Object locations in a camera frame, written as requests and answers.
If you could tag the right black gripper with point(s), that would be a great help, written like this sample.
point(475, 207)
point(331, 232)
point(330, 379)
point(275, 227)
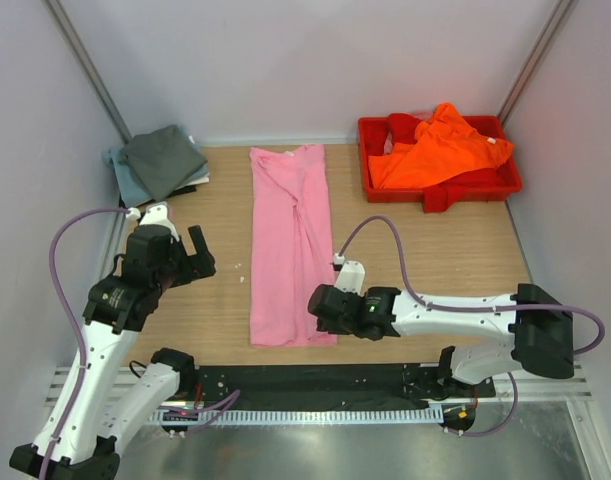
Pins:
point(324, 325)

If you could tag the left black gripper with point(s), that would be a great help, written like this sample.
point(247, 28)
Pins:
point(201, 264)

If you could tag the pink t-shirt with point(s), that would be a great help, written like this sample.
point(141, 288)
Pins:
point(292, 246)

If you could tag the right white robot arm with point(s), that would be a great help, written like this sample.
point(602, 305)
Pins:
point(527, 330)

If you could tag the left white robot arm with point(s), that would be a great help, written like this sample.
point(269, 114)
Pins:
point(83, 439)

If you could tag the black folded t-shirt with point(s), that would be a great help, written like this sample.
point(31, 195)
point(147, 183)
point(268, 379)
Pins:
point(182, 191)

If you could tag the light blue folded t-shirt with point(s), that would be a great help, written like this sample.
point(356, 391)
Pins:
point(131, 191)

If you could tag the grey folded t-shirt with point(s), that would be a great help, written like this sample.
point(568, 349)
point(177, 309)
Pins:
point(162, 161)

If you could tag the orange t-shirt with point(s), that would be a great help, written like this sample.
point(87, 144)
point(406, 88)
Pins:
point(426, 153)

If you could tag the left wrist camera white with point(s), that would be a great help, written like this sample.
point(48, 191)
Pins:
point(157, 214)

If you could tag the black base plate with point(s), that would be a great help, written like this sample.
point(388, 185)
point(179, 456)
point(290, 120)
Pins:
point(321, 388)

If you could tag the white slotted cable duct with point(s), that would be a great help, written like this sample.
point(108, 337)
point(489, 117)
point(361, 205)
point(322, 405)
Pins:
point(239, 418)

